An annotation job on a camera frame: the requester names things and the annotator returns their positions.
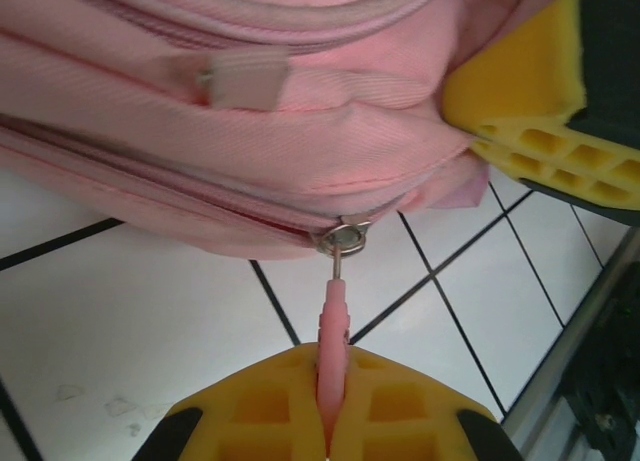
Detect aluminium side rail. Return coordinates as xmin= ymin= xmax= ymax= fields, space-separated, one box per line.
xmin=499 ymin=225 xmax=640 ymax=435

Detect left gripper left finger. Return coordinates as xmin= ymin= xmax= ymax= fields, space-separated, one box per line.
xmin=139 ymin=343 xmax=329 ymax=461

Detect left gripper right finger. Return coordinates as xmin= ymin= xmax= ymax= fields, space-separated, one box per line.
xmin=333 ymin=345 xmax=524 ymax=461

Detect pink backpack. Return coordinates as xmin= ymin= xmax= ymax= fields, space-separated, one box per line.
xmin=0 ymin=0 xmax=581 ymax=432

